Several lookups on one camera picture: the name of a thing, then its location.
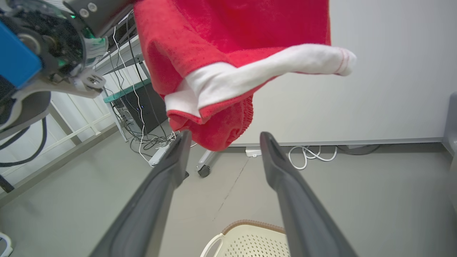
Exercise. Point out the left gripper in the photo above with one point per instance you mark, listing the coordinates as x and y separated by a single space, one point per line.
60 39

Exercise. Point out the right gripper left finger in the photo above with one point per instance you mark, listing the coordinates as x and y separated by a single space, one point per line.
150 203

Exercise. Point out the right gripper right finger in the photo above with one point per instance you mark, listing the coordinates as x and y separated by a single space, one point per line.
300 207

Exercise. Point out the red garment with white trim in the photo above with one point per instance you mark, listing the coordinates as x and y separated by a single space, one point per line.
221 53

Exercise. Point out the white power strip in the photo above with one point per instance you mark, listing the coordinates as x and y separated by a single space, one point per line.
159 155

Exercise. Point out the white desk with green shelf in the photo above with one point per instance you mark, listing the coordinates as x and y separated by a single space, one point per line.
121 64

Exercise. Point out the cream perforated laundry basket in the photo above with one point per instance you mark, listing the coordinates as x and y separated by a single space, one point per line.
246 241

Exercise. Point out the grey partition leg with caster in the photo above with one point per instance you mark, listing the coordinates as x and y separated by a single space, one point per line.
207 162

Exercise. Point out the white power adapter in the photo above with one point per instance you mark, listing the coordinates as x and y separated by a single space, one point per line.
253 152

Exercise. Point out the black computer tower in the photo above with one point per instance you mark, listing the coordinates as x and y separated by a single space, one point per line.
146 107

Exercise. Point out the large white partition panel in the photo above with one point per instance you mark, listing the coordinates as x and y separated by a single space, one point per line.
385 89

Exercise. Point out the blue left wrist camera box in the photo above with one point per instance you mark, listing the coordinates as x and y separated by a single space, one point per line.
16 57

